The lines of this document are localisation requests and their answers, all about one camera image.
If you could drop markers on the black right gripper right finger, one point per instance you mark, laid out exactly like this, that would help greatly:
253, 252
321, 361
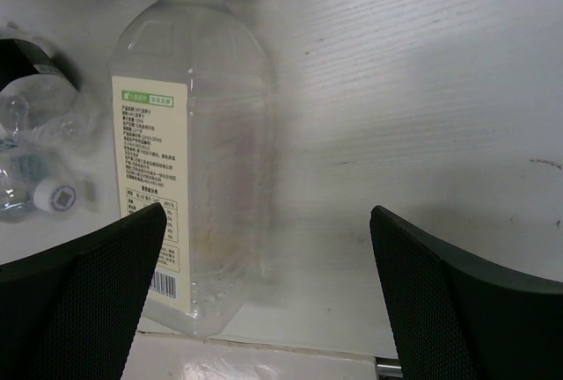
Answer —
455, 315

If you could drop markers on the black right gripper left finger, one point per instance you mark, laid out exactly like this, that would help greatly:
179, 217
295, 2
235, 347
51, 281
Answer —
71, 312

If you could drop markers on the tall clear white-label bottle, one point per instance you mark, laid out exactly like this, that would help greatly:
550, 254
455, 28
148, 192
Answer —
192, 132

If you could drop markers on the clear crushed water bottle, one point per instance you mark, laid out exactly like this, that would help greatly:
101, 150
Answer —
43, 180

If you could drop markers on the small black label bottle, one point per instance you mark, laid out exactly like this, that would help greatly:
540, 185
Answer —
33, 90

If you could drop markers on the aluminium frame rail front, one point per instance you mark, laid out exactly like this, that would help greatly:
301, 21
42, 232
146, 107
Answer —
388, 368

